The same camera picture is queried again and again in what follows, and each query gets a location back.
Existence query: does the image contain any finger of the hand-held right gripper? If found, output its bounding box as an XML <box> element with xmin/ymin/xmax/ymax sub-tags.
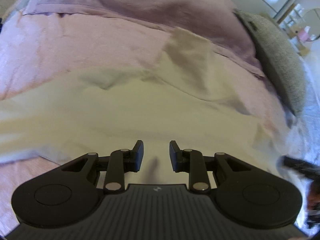
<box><xmin>278</xmin><ymin>155</ymin><xmax>320</xmax><ymax>179</ymax></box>

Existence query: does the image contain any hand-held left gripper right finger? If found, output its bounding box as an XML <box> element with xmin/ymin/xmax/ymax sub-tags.
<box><xmin>169</xmin><ymin>140</ymin><xmax>253</xmax><ymax>194</ymax></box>

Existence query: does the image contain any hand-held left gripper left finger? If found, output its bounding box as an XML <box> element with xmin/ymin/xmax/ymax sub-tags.
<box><xmin>61</xmin><ymin>140</ymin><xmax>145</xmax><ymax>194</ymax></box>

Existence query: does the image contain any white garment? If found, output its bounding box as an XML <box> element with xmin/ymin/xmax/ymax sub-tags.
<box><xmin>0</xmin><ymin>27</ymin><xmax>290</xmax><ymax>188</ymax></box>

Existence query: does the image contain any person's right hand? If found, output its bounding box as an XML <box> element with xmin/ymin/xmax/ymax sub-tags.
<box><xmin>308</xmin><ymin>180</ymin><xmax>320</xmax><ymax>213</ymax></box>

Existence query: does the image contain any grey pillow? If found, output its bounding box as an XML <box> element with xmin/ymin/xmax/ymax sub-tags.
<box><xmin>234</xmin><ymin>9</ymin><xmax>307</xmax><ymax>117</ymax></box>

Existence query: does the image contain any white tiered shelf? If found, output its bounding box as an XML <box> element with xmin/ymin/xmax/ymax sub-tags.
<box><xmin>284</xmin><ymin>4</ymin><xmax>304</xmax><ymax>36</ymax></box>

